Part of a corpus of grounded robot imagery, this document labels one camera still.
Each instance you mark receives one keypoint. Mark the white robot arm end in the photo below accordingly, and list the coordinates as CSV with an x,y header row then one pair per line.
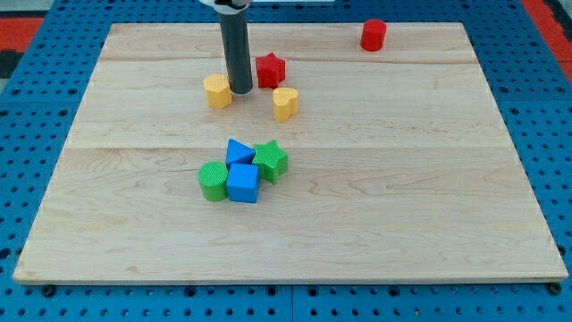
x,y
227,6

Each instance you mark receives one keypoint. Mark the red cylinder block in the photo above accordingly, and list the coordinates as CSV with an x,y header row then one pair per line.
x,y
373,35

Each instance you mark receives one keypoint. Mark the blue triangle block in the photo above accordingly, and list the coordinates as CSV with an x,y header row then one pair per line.
x,y
238,153

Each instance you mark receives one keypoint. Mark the green star block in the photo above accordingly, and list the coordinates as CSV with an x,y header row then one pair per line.
x,y
271,160

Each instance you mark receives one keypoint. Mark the blue cube block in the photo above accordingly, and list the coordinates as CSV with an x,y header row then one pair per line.
x,y
243,183

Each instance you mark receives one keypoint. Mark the green cylinder block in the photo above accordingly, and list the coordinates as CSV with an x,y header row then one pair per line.
x,y
212,179

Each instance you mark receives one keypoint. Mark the light wooden board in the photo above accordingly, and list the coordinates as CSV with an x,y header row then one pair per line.
x,y
401,169

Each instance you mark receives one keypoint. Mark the red star block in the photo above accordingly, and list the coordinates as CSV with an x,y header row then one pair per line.
x,y
271,71

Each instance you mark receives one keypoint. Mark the yellow heart block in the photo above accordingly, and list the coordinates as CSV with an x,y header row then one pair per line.
x,y
285,103

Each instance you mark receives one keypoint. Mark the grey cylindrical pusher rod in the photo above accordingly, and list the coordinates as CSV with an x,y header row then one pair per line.
x,y
234,30

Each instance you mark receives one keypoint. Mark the yellow hexagon block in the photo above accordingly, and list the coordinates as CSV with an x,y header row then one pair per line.
x,y
218,91

